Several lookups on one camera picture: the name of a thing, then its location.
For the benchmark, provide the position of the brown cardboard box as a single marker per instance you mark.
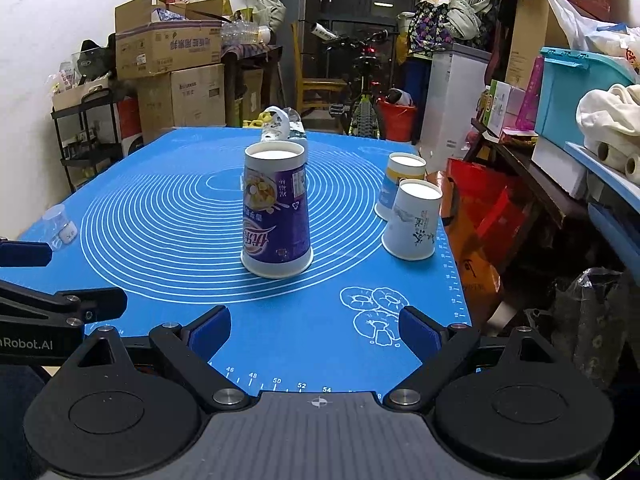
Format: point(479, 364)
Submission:
point(197, 95)
point(154, 107)

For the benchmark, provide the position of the cream white cloth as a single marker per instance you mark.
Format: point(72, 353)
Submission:
point(610, 115)

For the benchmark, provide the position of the small white case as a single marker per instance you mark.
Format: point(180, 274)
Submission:
point(65, 236)

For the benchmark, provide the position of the floral cloth bag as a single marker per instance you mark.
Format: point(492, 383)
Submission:
point(430, 25)

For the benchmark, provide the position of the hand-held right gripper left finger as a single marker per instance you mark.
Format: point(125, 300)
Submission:
point(212, 332)

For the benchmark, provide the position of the wooden chair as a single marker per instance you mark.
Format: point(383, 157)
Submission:
point(320, 85)

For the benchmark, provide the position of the dark wooden side table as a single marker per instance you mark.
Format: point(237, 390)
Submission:
point(250, 55)

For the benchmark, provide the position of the purple printed paper cup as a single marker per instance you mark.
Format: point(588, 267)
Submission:
point(275, 220)

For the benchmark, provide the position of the tall cardboard box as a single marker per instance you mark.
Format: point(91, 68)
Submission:
point(530, 40)

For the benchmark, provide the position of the white cup with plant print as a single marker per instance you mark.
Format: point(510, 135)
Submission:
point(410, 227)

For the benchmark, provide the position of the pink transparent box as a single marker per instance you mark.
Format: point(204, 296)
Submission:
point(530, 95)

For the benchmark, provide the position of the orange red shopping bag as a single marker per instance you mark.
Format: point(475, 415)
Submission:
point(480, 220)

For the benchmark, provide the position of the clear glass jar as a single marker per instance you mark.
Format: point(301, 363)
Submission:
point(297, 127)

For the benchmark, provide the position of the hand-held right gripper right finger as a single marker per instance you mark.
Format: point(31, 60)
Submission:
point(417, 334)

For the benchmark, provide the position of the clear crumpled plastic bag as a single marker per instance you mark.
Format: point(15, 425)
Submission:
point(595, 325)

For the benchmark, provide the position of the white plastic bag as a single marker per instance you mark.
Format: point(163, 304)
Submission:
point(575, 25)

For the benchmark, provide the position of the dark cloth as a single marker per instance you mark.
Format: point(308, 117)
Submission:
point(17, 400)

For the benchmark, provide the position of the white cup with yellow band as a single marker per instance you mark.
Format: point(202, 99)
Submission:
point(394, 182)

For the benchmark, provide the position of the blue silicone baking mat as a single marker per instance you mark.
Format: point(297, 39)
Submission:
point(150, 245)

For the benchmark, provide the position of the small clear plastic cup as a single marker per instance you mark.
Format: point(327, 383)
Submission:
point(56, 215)

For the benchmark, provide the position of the black metal shelf rack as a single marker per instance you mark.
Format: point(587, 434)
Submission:
point(85, 150)

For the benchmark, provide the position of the white paper rolls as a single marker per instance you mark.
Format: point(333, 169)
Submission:
point(617, 157)

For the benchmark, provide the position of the white and green carton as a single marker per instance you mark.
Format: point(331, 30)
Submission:
point(502, 107)

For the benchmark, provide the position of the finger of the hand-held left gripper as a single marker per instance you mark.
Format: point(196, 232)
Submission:
point(25, 254)
point(95, 304)

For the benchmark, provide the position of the turquoise plastic storage bin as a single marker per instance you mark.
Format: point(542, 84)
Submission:
point(565, 100)

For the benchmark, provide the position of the black bicycle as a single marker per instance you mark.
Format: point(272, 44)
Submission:
point(365, 105)

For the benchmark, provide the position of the red plastic bucket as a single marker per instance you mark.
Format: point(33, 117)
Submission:
point(397, 120)

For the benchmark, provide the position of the large open cardboard box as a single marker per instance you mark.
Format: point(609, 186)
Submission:
point(165, 45)

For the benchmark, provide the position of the black bag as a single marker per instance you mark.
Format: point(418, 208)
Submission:
point(95, 60)

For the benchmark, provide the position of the heap of clear plastic bottles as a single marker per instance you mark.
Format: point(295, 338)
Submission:
point(245, 34)

